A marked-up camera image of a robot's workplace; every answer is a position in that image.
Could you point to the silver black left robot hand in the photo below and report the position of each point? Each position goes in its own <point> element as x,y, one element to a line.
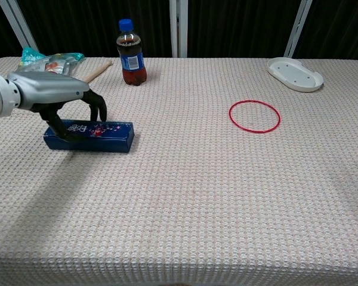
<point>47,88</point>

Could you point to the blue floral glasses case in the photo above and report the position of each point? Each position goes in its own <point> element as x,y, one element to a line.
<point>107,140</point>

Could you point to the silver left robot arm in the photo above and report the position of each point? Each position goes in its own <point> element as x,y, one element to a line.
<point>1,95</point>

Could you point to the teal snack bag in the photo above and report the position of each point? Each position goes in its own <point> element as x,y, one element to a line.
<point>52,64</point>

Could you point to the wooden rolling pin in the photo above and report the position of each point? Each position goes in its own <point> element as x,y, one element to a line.
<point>98,72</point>

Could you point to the cola bottle with blue cap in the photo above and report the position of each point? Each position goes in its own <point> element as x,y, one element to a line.
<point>131,59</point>

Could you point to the beige waffle tablecloth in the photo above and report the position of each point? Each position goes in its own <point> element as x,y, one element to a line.
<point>197,193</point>

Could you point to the white oval plastic tray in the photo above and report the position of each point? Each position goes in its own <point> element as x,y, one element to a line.
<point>295,74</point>

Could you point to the grey aluminium extrusion bar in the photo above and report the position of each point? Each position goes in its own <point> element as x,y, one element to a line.
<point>296,29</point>
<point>178,28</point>
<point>19,24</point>

